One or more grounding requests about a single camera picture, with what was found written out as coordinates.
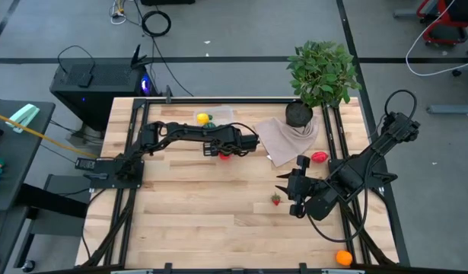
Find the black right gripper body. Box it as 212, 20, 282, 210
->
288, 155, 318, 218

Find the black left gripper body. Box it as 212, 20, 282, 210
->
202, 129, 260, 158

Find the clear plastic bag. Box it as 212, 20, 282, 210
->
193, 105, 234, 129

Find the beige cloth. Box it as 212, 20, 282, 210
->
254, 116, 320, 167

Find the dark round plant pot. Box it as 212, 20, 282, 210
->
285, 99, 314, 129

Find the orange toy fruit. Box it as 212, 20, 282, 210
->
335, 250, 354, 266

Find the green leafy plant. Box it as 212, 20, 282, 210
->
286, 40, 362, 108

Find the black wifi antenna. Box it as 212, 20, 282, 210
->
130, 44, 153, 69

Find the black power brick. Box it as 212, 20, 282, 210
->
74, 157, 97, 171

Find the black computer tower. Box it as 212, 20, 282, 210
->
49, 62, 161, 132

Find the grey desk foot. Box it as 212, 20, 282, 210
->
426, 102, 468, 117

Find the mint green stapler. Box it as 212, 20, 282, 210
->
5, 104, 40, 134

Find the black side table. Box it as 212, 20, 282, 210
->
0, 97, 56, 274

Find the red and black cart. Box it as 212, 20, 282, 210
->
415, 0, 468, 46

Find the black aluminium table frame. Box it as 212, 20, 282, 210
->
81, 97, 412, 274

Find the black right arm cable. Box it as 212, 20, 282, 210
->
307, 89, 418, 244

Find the coiled black cable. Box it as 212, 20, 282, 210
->
141, 10, 172, 38

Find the black cable on computer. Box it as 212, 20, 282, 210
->
57, 44, 96, 88

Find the white cable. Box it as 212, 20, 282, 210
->
404, 0, 468, 77

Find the yellow cable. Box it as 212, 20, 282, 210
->
0, 110, 100, 160

